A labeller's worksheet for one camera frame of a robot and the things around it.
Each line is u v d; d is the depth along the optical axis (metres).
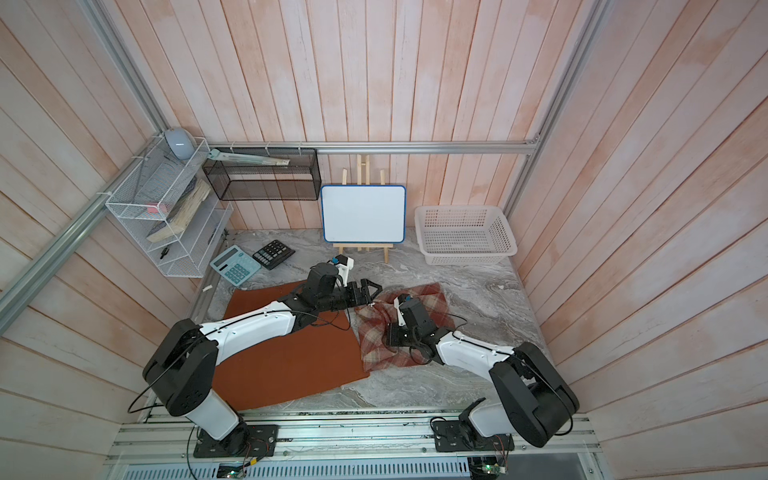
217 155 0.90
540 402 0.42
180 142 0.82
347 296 0.75
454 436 0.73
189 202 0.83
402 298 0.83
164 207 0.72
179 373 0.45
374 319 0.91
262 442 0.73
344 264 0.79
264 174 1.07
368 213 1.00
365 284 0.76
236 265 1.07
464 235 1.18
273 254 1.11
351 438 0.75
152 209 0.73
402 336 0.79
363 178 0.98
